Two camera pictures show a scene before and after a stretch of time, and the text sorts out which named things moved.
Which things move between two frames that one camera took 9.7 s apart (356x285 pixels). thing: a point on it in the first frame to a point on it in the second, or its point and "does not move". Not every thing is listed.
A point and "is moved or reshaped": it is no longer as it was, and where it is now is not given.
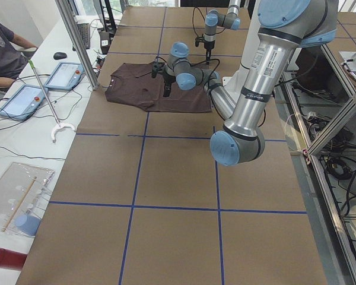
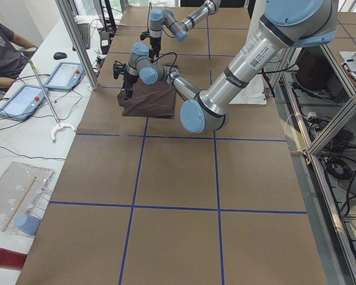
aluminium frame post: (66, 10) does not move
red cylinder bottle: (6, 259) does not move
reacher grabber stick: (60, 125) does not move
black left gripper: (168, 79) to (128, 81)
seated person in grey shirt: (8, 53) does not move
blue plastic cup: (26, 224) does not move
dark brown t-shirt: (133, 81) is moved or reshaped
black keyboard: (84, 29) does not move
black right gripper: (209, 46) to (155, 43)
